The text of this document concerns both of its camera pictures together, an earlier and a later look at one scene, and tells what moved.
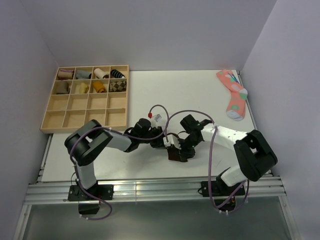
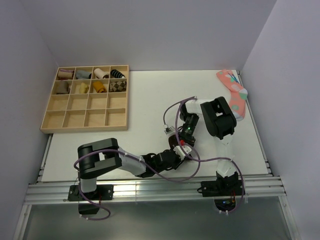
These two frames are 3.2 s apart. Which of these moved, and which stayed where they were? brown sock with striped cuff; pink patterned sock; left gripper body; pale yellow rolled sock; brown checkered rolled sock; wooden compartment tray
Moved: brown sock with striped cuff; left gripper body
Stayed: pale yellow rolled sock; brown checkered rolled sock; pink patterned sock; wooden compartment tray
